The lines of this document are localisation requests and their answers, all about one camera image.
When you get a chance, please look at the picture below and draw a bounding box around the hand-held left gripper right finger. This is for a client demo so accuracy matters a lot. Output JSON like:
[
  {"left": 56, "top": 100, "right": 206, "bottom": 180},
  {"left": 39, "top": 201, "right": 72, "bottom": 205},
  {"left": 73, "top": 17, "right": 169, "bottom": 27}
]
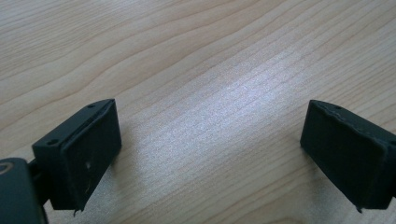
[{"left": 300, "top": 99, "right": 396, "bottom": 211}]

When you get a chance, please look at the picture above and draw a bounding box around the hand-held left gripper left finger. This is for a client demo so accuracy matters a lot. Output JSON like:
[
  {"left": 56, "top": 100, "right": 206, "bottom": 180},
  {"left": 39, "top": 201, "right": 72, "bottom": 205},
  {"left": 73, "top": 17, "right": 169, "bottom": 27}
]
[{"left": 31, "top": 98, "right": 122, "bottom": 213}]

